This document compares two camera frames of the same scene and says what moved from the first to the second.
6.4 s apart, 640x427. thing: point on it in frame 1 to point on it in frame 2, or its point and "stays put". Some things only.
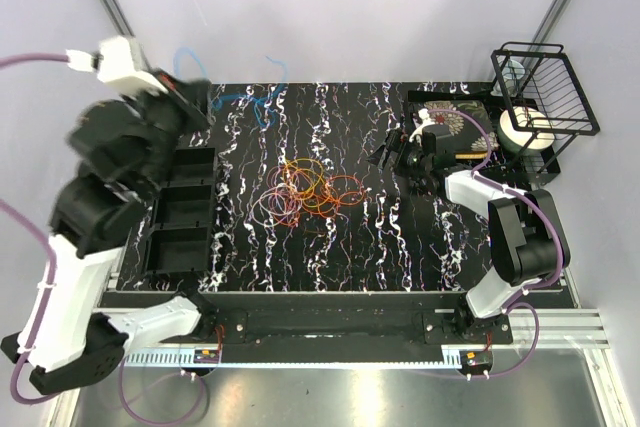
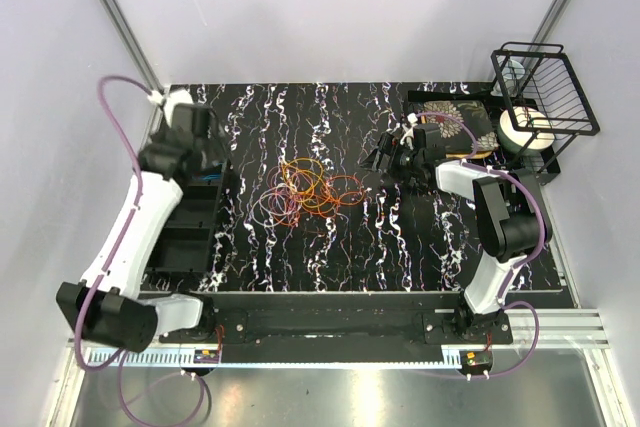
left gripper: [193, 95] to [218, 149]
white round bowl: [525, 130] stays put
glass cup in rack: [513, 72] stays put
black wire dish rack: [546, 105] stays put
